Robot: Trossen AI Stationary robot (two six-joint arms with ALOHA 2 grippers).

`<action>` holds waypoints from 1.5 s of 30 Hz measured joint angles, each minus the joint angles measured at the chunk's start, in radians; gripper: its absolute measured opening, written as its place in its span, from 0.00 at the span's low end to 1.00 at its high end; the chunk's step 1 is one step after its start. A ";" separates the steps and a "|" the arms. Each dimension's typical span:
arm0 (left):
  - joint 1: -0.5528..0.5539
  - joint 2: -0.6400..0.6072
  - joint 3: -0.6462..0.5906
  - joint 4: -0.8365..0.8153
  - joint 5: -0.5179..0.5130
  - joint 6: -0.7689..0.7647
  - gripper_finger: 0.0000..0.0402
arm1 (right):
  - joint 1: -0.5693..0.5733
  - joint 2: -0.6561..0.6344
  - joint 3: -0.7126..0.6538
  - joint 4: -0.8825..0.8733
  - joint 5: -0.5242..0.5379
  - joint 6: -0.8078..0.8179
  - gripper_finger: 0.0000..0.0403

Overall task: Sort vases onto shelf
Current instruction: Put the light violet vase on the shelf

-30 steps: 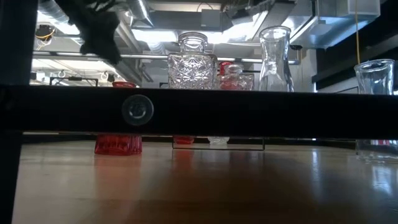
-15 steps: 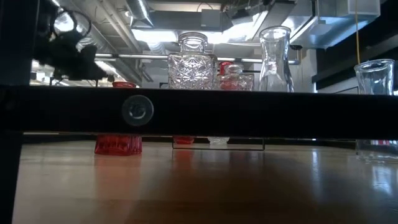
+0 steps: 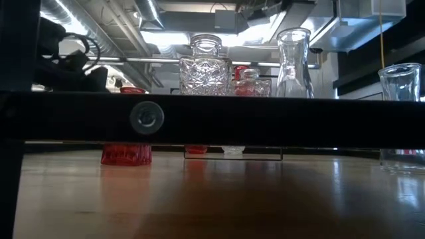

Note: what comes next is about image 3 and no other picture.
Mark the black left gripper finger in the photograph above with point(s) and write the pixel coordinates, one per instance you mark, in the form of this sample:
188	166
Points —
96	79

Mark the red square glass vase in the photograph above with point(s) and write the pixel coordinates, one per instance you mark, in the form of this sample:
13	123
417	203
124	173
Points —
126	156

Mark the clear star-cut glass vase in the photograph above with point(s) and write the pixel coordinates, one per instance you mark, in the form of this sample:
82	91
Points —
206	76

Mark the red round glass vase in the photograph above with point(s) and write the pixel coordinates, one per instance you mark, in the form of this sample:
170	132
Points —
196	150

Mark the red cylindrical glass vase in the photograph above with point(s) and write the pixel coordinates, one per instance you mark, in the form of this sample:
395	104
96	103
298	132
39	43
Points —
240	71

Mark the clear ribbed arch glass vase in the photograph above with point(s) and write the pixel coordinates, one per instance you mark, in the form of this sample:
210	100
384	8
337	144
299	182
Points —
233	150

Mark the clear square cut-glass vase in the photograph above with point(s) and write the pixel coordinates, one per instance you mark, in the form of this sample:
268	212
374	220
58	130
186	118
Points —
254	87

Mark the clear glass carafe vase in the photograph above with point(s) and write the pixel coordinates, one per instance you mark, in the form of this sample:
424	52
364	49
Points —
293	66

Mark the clear wavy glass vase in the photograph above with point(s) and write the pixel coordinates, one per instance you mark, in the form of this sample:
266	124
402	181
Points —
401	83

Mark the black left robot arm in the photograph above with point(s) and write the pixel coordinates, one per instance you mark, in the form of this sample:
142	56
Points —
53	36

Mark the silver shelf bolt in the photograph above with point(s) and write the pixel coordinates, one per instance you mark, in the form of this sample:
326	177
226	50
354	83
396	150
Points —
146	117

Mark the long ceiling light strip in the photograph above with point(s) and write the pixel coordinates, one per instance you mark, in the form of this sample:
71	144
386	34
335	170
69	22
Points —
149	60

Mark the grey ceiling junction box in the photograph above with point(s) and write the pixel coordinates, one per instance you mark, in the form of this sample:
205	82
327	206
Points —
226	20

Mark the translucent white ceiling box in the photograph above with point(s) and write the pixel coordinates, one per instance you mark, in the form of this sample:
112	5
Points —
388	7

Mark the silver spiral air duct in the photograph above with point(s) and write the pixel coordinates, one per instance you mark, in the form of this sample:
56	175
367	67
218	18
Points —
99	33

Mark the silver round ceiling duct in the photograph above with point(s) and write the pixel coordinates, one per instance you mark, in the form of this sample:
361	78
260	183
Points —
151	13

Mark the wooden shelf with black frame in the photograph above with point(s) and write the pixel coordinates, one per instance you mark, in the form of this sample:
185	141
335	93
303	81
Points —
265	119

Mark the black ceiling camera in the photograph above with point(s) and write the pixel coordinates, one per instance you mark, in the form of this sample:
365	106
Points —
317	50

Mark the large silver ventilation duct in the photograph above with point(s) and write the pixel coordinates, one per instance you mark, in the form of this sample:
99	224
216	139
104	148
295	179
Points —
332	33

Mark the black aluminium table frame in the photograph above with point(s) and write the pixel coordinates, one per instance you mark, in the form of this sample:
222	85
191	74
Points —
332	152

